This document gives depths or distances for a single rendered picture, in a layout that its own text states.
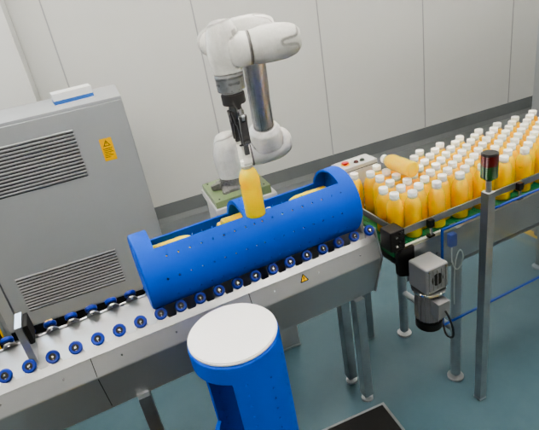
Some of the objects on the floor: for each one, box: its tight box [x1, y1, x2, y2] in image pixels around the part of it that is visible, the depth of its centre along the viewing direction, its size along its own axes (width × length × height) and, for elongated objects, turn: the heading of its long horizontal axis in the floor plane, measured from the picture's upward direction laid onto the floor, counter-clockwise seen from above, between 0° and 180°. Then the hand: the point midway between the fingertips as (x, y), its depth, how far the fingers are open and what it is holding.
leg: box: [351, 296, 374, 403], centre depth 233 cm, size 6×6×63 cm
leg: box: [337, 302, 357, 385], centre depth 245 cm, size 6×6×63 cm
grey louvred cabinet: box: [0, 84, 162, 349], centre depth 327 cm, size 54×215×145 cm, turn 129°
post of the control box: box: [362, 292, 374, 340], centre depth 264 cm, size 4×4×100 cm
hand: (244, 153), depth 162 cm, fingers closed on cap, 4 cm apart
